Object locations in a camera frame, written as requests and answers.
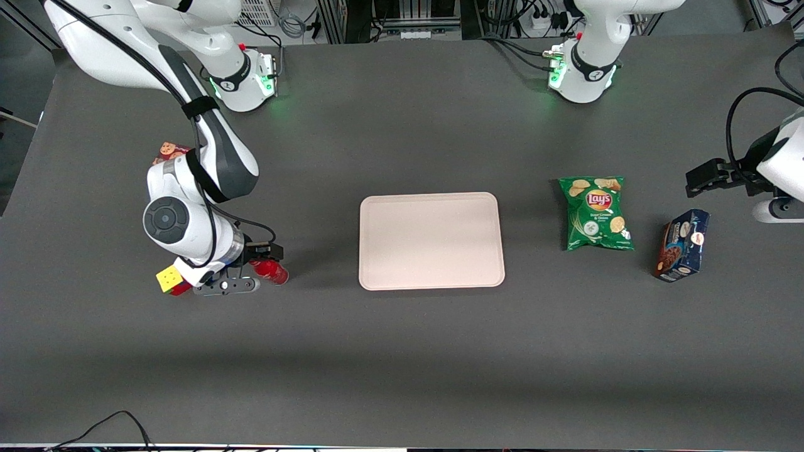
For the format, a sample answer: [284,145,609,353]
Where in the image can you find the grey coiled cable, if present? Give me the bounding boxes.
[278,8,310,40]

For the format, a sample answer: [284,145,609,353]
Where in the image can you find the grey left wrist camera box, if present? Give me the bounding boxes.
[752,197,804,224]

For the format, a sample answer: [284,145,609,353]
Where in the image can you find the black cables at arm base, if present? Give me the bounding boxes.
[481,33,557,73]

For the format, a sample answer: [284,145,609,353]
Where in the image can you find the red coke bottle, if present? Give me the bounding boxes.
[250,259,290,287]

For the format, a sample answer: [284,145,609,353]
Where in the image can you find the black cable at table edge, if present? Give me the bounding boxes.
[44,411,156,452]

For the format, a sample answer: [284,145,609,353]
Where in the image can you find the white vented box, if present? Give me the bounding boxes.
[237,0,278,28]

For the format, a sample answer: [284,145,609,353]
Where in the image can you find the black cable loop beside table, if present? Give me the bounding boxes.
[774,40,804,100]

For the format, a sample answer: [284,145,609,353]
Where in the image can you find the beige plastic tray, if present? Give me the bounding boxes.
[359,192,506,291]

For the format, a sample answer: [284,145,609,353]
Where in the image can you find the dark blue cookie box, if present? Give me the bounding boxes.
[653,208,712,283]

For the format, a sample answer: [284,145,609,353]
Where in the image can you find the red chocolate chip cookie box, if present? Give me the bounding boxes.
[152,142,193,166]

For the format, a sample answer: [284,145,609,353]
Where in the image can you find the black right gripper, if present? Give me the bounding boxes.
[241,240,285,265]

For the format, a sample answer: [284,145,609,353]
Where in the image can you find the green Lay's chips bag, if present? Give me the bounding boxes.
[558,176,636,252]

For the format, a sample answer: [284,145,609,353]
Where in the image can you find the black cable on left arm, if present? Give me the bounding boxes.
[726,87,804,180]

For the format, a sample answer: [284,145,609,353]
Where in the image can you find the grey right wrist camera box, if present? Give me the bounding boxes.
[192,276,261,298]

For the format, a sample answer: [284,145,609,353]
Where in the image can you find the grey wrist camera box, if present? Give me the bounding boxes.
[752,197,804,224]
[192,276,261,298]

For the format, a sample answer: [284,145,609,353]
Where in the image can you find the white power strip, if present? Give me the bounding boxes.
[530,9,570,33]

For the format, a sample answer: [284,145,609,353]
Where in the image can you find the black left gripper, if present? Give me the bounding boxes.
[685,157,772,199]

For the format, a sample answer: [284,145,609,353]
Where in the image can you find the aluminium frame rack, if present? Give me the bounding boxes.
[317,0,464,45]

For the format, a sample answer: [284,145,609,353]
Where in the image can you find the multicolour puzzle cube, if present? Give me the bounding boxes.
[155,264,193,297]

